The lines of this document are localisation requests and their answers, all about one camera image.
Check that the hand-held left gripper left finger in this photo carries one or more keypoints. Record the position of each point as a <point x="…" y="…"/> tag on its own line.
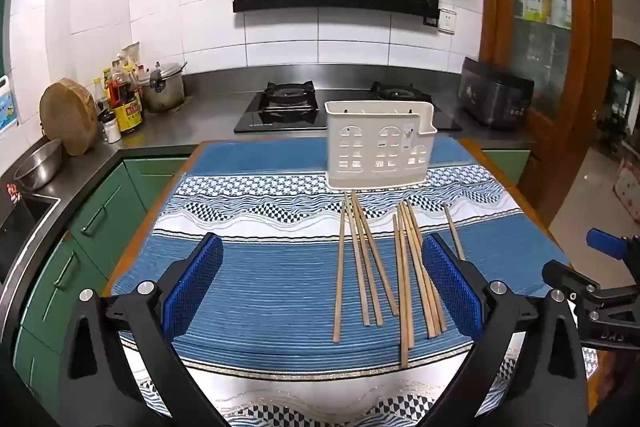
<point x="197" y="277"/>

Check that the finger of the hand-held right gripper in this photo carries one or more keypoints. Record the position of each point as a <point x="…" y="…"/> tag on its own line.
<point x="602" y="239"/>
<point x="562" y="274"/>

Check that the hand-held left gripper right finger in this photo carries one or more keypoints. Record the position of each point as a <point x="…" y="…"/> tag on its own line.
<point x="447" y="279"/>

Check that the pile of wooden chopsticks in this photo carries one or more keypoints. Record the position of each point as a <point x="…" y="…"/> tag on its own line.
<point x="341" y="272"/>

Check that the white plastic chopstick holder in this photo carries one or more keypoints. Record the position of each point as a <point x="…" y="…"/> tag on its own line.
<point x="367" y="122"/>

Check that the dotted storage box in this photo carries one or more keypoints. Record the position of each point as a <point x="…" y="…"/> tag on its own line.
<point x="627" y="187"/>

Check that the blue patterned tablecloth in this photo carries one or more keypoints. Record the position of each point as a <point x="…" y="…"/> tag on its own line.
<point x="275" y="267"/>

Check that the wooden table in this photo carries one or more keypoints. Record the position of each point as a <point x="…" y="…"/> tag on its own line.
<point x="151" y="213"/>

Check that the green kitchen cabinets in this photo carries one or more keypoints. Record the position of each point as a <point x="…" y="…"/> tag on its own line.
<point x="105" y="217"/>

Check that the dark display shelf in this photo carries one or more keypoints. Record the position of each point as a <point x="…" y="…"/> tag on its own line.
<point x="620" y="107"/>

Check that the small white shaker bottle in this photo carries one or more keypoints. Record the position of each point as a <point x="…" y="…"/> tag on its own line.
<point x="111" y="129"/>

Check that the black rice cooker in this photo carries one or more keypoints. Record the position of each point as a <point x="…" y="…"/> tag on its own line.
<point x="492" y="99"/>

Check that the large soy sauce bottle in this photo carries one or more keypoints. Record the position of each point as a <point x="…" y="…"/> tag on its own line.
<point x="129" y="112"/>

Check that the steel kitchen sink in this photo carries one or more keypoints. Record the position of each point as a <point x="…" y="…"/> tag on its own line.
<point x="20" y="227"/>

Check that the black glass gas stove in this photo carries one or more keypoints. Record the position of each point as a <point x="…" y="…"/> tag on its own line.
<point x="285" y="114"/>

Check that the metal pressure cooker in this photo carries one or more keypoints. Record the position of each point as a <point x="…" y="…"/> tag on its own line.
<point x="162" y="92"/>

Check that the steel mixing bowl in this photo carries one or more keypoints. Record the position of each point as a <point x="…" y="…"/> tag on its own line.
<point x="37" y="167"/>

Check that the round wooden chopping board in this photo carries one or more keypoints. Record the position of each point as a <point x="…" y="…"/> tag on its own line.
<point x="67" y="117"/>

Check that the clear yellow-cap bottle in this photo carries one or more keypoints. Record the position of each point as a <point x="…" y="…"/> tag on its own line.
<point x="98" y="94"/>

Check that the seasoning bag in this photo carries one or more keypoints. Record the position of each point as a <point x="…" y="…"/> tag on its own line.
<point x="131" y="54"/>

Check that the white green box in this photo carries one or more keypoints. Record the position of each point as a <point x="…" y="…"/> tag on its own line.
<point x="533" y="7"/>

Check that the white blue plastic board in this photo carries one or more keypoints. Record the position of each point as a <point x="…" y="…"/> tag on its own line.
<point x="6" y="104"/>

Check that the white wall socket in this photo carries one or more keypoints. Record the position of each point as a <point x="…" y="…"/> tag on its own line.
<point x="447" y="21"/>

